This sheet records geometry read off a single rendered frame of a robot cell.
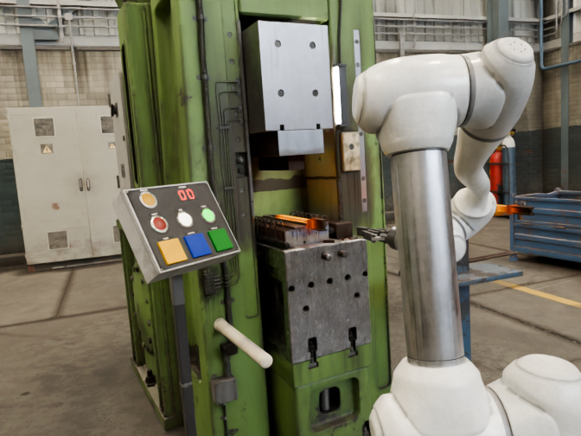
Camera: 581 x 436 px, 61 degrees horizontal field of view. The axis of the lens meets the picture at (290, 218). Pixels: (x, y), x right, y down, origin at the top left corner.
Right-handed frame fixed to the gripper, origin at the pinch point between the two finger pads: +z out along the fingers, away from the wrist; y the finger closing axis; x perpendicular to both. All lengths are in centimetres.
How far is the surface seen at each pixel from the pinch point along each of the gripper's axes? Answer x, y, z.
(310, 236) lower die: -5.4, -1.2, 35.1
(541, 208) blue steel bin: -42, 350, 190
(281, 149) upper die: 29.7, -11.6, 35.1
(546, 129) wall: 46, 814, 517
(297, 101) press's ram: 47, -3, 35
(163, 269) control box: -3, -66, 6
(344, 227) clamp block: -4.0, 15.0, 35.2
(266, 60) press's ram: 62, -15, 35
